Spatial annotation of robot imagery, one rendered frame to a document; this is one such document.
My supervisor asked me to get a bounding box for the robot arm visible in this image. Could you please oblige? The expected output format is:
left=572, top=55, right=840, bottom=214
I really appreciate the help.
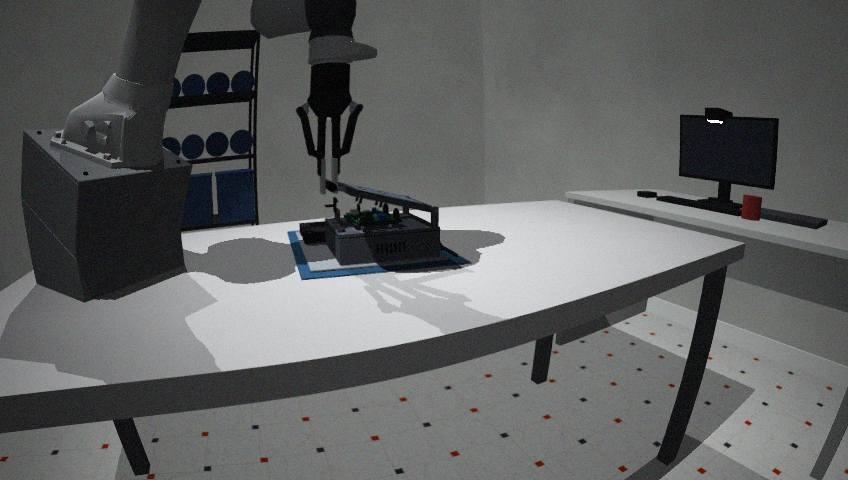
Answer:
left=50, top=0, right=377, bottom=168

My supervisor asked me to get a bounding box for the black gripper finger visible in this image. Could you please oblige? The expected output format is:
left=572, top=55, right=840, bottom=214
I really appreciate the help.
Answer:
left=296, top=99, right=327, bottom=194
left=331, top=99, right=363, bottom=186

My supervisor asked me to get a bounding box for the green circuit board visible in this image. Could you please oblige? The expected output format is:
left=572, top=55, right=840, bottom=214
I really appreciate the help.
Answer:
left=346, top=208, right=396, bottom=223

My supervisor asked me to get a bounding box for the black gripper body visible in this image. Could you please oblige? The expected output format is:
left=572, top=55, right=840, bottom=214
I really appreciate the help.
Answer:
left=307, top=62, right=352, bottom=118

